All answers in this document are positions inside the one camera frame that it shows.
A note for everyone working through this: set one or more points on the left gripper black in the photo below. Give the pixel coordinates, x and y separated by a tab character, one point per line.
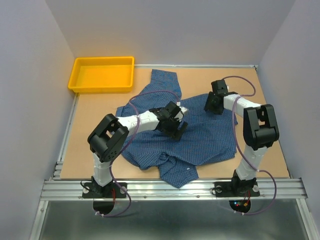
175	134

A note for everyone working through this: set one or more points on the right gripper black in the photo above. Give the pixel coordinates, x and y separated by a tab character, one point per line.
208	105

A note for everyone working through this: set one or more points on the blue plaid long sleeve shirt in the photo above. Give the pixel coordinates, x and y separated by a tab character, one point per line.
208	138

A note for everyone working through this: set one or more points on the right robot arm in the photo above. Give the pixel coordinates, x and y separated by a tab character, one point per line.
260	131

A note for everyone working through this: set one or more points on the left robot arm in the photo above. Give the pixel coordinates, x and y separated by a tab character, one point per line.
107	139

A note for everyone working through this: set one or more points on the yellow plastic bin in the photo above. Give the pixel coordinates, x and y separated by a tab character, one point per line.
104	74

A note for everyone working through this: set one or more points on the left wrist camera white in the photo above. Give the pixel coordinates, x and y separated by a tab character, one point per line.
182	112

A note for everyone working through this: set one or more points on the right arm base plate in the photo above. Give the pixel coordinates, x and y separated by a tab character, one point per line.
226	189

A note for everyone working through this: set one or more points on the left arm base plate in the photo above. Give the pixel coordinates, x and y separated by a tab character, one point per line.
91	190

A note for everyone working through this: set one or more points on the aluminium mounting rail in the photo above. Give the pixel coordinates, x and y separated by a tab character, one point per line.
159	190

